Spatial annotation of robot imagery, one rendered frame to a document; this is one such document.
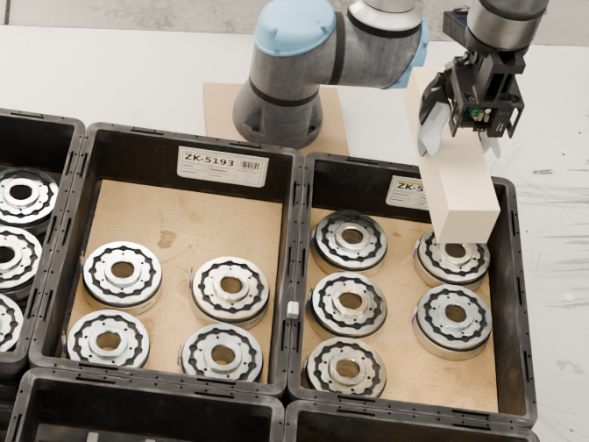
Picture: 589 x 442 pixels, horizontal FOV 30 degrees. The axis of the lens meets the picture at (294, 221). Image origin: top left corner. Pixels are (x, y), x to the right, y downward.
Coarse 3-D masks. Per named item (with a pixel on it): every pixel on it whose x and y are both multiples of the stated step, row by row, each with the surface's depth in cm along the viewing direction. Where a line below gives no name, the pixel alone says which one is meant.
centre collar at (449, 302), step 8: (440, 304) 146; (448, 304) 147; (456, 304) 147; (464, 304) 147; (440, 312) 146; (472, 312) 146; (440, 320) 145; (448, 320) 145; (472, 320) 146; (456, 328) 144; (464, 328) 145
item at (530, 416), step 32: (320, 160) 152; (352, 160) 153; (384, 160) 153; (512, 192) 153; (512, 224) 151; (512, 256) 145; (288, 384) 128; (448, 416) 128; (480, 416) 129; (512, 416) 129
